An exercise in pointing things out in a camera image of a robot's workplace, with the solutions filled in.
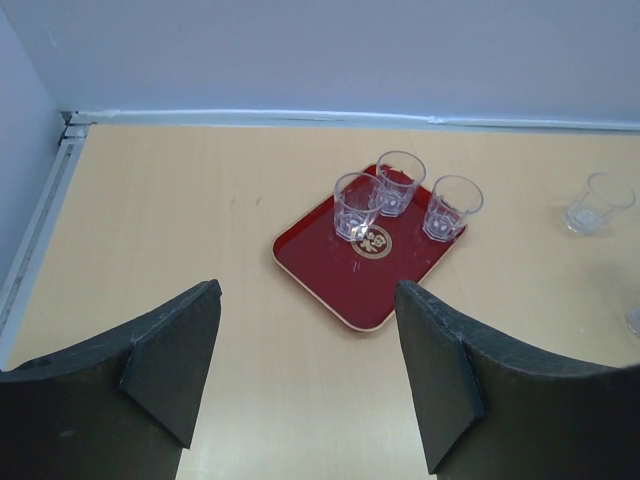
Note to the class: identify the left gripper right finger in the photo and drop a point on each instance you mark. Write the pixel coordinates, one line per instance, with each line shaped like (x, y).
(489, 406)

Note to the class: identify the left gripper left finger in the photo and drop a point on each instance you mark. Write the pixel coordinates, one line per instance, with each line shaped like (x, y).
(120, 405)

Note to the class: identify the clear glass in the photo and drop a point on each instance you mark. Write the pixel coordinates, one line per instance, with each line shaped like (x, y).
(454, 199)
(633, 321)
(401, 173)
(358, 201)
(604, 197)

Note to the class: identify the red lacquer tray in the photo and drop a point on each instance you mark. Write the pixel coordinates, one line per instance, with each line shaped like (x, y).
(356, 281)

